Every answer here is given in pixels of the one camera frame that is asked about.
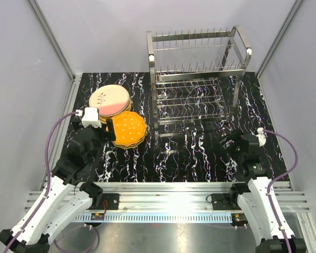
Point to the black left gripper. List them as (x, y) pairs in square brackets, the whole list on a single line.
[(109, 134)]

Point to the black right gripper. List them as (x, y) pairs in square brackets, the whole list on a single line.
[(235, 135)]

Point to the orange dotted scalloped plate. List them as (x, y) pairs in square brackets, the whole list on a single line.
[(129, 127)]

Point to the pink dotted scalloped plate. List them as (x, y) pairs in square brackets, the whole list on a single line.
[(130, 146)]

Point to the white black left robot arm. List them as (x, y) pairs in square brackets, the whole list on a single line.
[(65, 195)]

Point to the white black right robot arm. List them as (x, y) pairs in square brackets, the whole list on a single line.
[(256, 197)]

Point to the tan plates under leaf plate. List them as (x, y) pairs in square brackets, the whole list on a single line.
[(129, 106)]

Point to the stainless steel dish rack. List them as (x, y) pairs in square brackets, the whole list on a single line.
[(195, 76)]

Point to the beige pink leaf plate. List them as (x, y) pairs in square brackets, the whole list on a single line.
[(109, 99)]

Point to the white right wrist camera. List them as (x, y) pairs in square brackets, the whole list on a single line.
[(261, 136)]

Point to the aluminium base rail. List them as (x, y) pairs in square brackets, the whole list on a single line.
[(164, 197)]

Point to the white slotted cable duct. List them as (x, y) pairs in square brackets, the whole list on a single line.
[(142, 217)]

